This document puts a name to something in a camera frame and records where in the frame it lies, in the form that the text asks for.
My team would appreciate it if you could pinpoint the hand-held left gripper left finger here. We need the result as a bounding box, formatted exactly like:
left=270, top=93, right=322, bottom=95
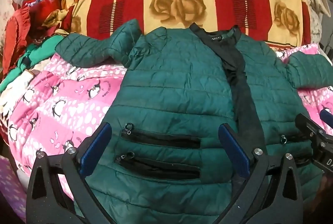
left=26, top=122, right=116, bottom=224

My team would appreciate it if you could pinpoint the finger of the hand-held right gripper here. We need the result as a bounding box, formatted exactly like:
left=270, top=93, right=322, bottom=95
left=319, top=107, right=333, bottom=134
left=295, top=113, right=326, bottom=142

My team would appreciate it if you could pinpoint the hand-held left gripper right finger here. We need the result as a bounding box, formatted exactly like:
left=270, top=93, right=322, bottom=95
left=219, top=123, right=305, bottom=224

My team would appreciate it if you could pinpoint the dark green quilted jacket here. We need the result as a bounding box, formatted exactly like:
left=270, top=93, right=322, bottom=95
left=55, top=19, right=333, bottom=224

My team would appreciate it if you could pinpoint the pink penguin print blanket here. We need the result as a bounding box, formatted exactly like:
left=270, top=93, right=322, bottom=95
left=5, top=43, right=333, bottom=214

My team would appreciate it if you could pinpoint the purple patterned mat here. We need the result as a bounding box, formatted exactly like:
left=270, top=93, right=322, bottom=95
left=0, top=156, right=30, bottom=222

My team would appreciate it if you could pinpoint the white cloth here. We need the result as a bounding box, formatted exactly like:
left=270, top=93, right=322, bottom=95
left=0, top=70, right=35, bottom=122

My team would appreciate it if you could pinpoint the bright green garment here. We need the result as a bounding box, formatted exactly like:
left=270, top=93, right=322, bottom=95
left=0, top=34, right=67, bottom=92

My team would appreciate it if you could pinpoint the yellow brown floral cloth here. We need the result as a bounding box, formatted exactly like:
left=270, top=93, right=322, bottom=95
left=43, top=9, right=71, bottom=32

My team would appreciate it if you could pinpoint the red garment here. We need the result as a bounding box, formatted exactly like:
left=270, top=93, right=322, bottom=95
left=2, top=0, right=68, bottom=70

